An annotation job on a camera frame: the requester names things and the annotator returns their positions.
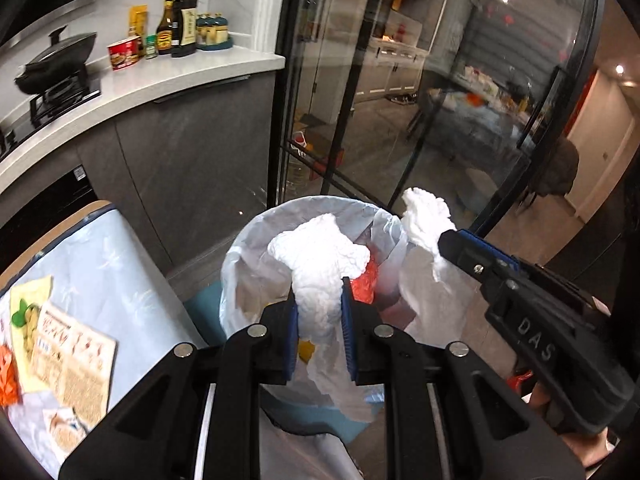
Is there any orange plastic bag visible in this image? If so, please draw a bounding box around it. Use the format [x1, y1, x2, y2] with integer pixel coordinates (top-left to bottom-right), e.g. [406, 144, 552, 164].
[350, 252, 416, 321]

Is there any brown sauce bottle yellow cap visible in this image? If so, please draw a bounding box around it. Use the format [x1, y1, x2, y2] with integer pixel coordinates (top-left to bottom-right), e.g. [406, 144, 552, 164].
[156, 0, 176, 57]

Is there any white tissue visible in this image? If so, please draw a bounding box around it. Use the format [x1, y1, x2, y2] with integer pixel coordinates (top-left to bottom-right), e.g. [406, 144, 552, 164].
[267, 212, 382, 423]
[401, 187, 458, 283]

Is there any person's right hand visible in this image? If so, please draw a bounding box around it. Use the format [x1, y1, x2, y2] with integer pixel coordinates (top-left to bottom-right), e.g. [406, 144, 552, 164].
[525, 377, 613, 468]

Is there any wooden table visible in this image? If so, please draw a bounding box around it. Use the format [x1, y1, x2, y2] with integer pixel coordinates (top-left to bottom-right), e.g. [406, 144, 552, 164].
[0, 199, 113, 286]

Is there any cluttered dining table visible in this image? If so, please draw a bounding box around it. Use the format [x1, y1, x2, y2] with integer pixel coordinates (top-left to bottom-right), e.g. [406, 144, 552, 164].
[425, 65, 536, 161]

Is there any clear plastic bottle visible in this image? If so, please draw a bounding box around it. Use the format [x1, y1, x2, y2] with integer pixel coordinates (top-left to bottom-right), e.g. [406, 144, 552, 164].
[286, 157, 313, 196]

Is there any kraft paper snack pouch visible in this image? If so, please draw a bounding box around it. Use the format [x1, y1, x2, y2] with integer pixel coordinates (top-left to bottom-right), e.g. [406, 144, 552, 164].
[31, 301, 119, 417]

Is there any black gas stove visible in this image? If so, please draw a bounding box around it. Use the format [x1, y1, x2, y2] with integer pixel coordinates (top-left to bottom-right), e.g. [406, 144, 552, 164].
[0, 72, 102, 156]

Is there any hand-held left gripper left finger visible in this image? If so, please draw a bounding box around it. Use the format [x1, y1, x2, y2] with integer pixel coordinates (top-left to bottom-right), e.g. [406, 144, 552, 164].
[59, 292, 301, 480]

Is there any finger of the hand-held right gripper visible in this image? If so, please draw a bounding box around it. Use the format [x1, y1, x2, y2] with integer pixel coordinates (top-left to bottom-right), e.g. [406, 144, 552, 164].
[437, 229, 521, 311]
[457, 229, 611, 317]

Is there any orange wrapper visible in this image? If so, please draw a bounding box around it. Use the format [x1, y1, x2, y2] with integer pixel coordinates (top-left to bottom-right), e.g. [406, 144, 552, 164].
[0, 344, 22, 407]

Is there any grey sideboard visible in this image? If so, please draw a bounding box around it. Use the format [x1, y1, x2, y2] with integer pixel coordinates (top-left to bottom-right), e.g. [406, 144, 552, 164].
[360, 35, 436, 103]

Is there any glass sliding door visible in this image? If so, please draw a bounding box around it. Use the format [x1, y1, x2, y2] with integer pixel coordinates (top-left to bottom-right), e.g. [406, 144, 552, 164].
[272, 0, 608, 261]

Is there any trash bin with clear liner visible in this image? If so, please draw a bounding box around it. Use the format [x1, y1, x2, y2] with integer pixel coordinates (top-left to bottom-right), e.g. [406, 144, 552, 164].
[219, 195, 483, 441]

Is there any yellow white dried fruit pouch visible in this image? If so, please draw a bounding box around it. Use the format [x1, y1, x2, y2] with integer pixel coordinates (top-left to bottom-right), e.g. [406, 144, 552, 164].
[9, 275, 55, 396]

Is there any yellow seasoning bag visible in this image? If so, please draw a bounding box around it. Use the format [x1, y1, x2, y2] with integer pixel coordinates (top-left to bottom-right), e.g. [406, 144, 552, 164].
[129, 4, 149, 43]

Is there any dark soy sauce bottle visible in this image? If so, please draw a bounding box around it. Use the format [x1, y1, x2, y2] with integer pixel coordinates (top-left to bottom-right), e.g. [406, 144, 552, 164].
[171, 0, 198, 58]

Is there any pack of small jars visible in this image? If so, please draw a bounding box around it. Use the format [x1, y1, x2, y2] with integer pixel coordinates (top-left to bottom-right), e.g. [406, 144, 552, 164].
[195, 11, 234, 52]

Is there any built-in oven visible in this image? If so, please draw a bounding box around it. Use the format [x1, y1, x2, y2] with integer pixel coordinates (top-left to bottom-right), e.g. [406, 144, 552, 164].
[0, 162, 96, 233]

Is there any red instant noodle cup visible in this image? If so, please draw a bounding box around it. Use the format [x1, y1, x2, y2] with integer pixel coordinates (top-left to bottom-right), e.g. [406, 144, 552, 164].
[107, 35, 141, 72]

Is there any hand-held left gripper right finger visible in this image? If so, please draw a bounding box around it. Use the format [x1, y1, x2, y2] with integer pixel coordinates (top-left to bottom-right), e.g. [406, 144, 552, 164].
[341, 276, 586, 480]

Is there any dark jacket on chair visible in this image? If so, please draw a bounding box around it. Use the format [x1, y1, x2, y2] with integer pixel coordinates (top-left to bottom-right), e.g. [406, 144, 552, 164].
[535, 135, 581, 198]

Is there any light blue patterned tablecloth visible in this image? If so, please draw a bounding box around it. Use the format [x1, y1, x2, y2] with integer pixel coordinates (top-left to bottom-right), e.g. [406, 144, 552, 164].
[0, 205, 211, 480]

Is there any black wok with lid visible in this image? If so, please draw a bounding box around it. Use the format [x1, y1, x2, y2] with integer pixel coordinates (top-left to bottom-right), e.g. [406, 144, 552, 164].
[14, 26, 98, 95]

